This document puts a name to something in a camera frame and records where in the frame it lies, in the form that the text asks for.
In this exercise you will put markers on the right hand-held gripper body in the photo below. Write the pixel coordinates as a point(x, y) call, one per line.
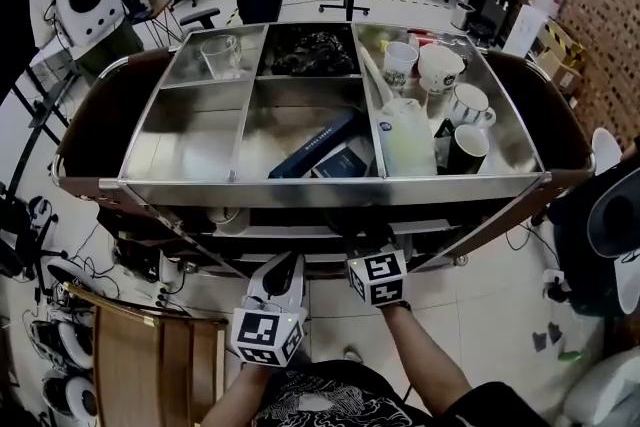
point(380, 277)

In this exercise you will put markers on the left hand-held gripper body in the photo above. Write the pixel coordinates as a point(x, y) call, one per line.
point(270, 332)

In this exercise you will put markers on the brown wooden surface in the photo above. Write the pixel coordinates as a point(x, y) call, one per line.
point(150, 365)

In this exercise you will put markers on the person's left forearm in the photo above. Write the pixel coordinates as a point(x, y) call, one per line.
point(240, 395)

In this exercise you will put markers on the person's right forearm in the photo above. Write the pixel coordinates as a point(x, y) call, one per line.
point(425, 355)

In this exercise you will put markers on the person's shoe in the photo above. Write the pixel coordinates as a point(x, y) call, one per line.
point(352, 355)

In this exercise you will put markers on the person's black printed shirt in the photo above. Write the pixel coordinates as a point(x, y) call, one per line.
point(340, 397)

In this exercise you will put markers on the small dark blue box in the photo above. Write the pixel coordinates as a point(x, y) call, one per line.
point(342, 162)

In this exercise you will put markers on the clear plastic bottle blue label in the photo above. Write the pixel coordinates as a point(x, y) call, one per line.
point(407, 140)

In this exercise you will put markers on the long dark blue box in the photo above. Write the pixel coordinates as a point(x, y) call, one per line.
point(320, 140)

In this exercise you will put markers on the black packet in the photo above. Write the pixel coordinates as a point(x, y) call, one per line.
point(442, 137)

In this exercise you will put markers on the black mug white inside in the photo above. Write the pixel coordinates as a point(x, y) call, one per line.
point(467, 147)

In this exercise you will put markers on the white power strip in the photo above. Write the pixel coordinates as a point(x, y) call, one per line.
point(555, 280)

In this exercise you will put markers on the white enamel mug dark rim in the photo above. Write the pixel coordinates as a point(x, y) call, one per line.
point(467, 105)

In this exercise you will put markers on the long white tube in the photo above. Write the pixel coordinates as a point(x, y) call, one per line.
point(377, 77)

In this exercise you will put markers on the steel cart with wooden sides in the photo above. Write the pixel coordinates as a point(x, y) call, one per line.
point(200, 140)

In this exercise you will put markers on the white hard-shell backpack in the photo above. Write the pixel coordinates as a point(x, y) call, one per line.
point(65, 342)
point(70, 395)
point(87, 2)

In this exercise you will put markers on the green small object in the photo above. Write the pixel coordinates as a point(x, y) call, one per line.
point(571, 356)

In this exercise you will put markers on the tall white printed mug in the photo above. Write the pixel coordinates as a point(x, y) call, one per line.
point(400, 62)

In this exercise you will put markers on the wide white cup black logo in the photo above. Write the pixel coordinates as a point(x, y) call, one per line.
point(440, 67)

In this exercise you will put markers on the black crumpled plastic bag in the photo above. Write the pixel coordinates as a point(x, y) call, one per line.
point(312, 52)

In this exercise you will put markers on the red item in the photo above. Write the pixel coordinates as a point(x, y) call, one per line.
point(420, 35)

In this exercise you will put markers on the clear glass pitcher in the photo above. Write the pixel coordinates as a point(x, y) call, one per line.
point(222, 57)

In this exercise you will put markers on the white waste bin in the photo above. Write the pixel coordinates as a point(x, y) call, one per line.
point(462, 17)

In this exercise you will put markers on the cardboard box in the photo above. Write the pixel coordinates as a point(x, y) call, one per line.
point(557, 60)

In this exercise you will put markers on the white board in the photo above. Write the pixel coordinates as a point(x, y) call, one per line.
point(522, 32)

